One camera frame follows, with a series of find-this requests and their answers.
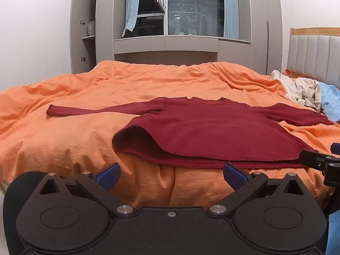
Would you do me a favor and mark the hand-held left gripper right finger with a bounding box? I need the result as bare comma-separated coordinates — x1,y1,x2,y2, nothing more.
208,163,303,218

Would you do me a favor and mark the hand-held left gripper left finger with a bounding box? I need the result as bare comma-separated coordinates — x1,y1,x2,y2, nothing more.
39,162,135,220

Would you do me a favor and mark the dark red sweater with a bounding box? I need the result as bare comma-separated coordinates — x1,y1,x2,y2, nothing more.
46,97,334,169

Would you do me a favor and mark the cream clothes pile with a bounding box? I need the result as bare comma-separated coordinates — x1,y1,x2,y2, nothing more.
270,70,323,112

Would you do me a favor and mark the orange blanket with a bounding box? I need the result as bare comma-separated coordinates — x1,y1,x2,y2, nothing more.
0,61,340,218

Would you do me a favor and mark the light blue cloth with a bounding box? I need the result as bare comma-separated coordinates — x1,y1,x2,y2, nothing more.
317,82,340,123

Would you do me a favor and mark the person's blue trouser leg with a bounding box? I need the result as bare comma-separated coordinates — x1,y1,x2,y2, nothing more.
325,212,340,255

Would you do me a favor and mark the padded grey headboard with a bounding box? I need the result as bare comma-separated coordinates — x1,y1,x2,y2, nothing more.
287,27,340,89

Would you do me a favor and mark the grey window bench cabinet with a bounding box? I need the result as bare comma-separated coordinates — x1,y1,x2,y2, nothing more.
113,35,252,64

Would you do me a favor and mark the closed grey wardrobe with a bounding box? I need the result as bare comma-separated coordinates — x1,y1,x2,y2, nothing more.
247,0,283,76

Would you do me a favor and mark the open grey wardrobe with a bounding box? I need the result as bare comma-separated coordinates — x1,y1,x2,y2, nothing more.
69,0,115,75

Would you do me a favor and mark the light blue curtain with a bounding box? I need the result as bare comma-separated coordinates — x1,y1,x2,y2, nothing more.
222,0,240,39
122,0,142,38

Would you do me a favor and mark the large window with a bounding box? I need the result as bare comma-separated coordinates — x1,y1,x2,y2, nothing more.
127,0,231,38

